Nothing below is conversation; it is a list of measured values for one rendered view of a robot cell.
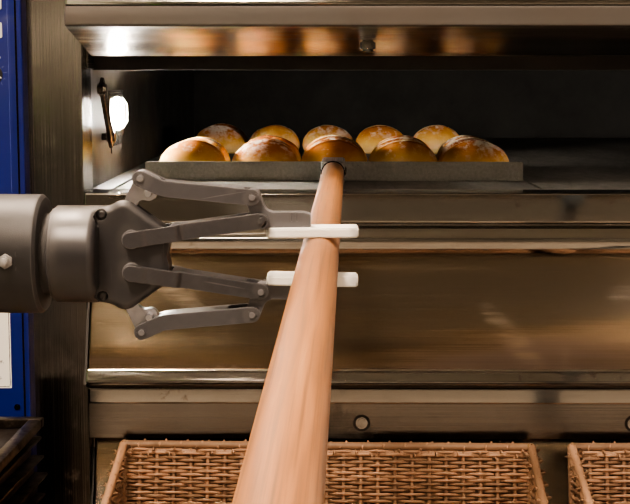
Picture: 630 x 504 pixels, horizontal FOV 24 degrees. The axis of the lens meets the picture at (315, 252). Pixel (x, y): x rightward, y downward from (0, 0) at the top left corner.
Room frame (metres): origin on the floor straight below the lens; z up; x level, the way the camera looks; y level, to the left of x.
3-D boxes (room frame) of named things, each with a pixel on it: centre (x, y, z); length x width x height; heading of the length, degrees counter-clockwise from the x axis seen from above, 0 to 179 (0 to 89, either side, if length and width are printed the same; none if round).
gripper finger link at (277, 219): (1.12, 0.03, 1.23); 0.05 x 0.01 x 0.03; 89
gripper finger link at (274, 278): (1.11, 0.00, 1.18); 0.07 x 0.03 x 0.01; 89
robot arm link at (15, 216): (1.12, 0.23, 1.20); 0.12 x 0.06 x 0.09; 179
